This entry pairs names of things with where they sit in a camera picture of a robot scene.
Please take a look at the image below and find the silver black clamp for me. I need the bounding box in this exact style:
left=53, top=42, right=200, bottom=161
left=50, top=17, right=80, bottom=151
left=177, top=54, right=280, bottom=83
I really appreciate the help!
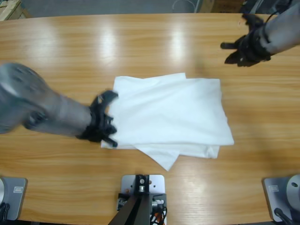
left=116, top=192, right=130, bottom=211
left=151, top=193, right=168, bottom=210

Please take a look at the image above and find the orange black braided cable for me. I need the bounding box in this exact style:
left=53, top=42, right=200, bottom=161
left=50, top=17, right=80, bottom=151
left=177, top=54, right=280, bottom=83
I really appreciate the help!
left=149, top=207, right=168, bottom=225

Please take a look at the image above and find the grey metal frame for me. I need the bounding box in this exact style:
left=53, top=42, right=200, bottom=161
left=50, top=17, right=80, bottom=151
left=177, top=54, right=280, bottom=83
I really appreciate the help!
left=248, top=0, right=291, bottom=14

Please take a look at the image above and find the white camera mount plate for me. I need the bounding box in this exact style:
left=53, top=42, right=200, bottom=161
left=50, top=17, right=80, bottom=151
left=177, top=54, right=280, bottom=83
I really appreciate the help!
left=120, top=173, right=166, bottom=225

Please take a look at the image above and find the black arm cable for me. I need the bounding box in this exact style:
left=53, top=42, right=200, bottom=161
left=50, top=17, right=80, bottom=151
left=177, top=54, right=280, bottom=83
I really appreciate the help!
left=264, top=11, right=281, bottom=24

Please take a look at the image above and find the brown cardboard box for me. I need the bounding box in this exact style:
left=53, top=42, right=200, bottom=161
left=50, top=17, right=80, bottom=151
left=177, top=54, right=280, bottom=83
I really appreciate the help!
left=202, top=0, right=242, bottom=14

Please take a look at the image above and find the white polo shirt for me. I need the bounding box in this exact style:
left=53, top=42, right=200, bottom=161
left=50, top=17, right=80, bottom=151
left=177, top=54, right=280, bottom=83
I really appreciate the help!
left=100, top=72, right=235, bottom=172

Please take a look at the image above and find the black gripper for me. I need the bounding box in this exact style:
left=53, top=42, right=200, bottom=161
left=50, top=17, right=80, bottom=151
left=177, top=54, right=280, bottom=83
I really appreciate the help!
left=220, top=30, right=271, bottom=68
left=81, top=109, right=118, bottom=149

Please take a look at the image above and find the white cable loop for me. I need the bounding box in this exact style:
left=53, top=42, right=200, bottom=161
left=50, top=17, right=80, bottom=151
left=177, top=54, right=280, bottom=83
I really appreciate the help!
left=172, top=0, right=196, bottom=12

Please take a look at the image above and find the dark camera post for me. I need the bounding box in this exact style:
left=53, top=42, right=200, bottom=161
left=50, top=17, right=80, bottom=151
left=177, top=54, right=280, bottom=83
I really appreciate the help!
left=110, top=173, right=151, bottom=225

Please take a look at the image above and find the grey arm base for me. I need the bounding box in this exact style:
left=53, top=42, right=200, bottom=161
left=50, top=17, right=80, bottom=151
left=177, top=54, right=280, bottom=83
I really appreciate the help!
left=262, top=173, right=300, bottom=222
left=0, top=177, right=28, bottom=221

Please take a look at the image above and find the black base cable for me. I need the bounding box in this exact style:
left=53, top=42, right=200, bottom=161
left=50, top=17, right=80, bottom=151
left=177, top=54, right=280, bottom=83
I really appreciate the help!
left=0, top=202, right=10, bottom=221
left=273, top=207, right=296, bottom=225

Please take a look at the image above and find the wooden pallet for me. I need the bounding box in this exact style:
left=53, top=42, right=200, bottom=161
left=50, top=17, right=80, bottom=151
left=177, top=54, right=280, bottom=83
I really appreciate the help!
left=0, top=0, right=31, bottom=22

